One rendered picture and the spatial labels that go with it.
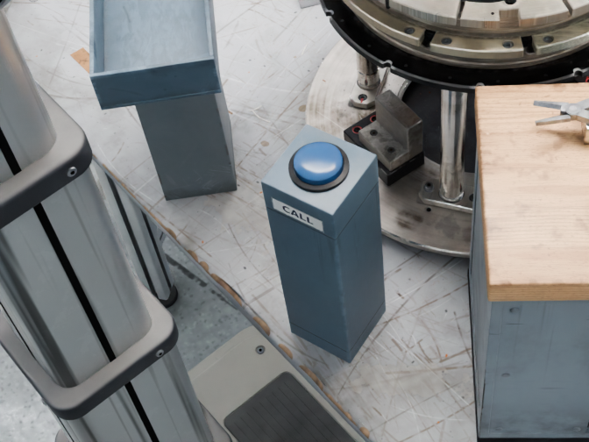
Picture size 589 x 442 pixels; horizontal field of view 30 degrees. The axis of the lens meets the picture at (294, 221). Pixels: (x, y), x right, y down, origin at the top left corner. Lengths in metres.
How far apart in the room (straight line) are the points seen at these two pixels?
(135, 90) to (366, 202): 0.22
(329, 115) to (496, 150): 0.41
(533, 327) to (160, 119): 0.45
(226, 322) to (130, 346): 1.08
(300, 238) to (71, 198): 0.23
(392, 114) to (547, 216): 0.35
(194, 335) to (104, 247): 1.19
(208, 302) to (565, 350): 1.24
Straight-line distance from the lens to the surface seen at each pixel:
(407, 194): 1.17
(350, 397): 1.07
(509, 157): 0.86
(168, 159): 1.17
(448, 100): 1.03
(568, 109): 0.87
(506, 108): 0.90
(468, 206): 1.15
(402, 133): 1.15
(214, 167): 1.18
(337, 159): 0.89
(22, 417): 2.04
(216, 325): 2.04
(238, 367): 1.69
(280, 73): 1.32
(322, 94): 1.26
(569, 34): 0.96
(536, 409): 0.99
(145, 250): 1.91
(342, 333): 1.04
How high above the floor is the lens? 1.74
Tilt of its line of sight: 55 degrees down
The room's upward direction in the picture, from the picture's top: 10 degrees counter-clockwise
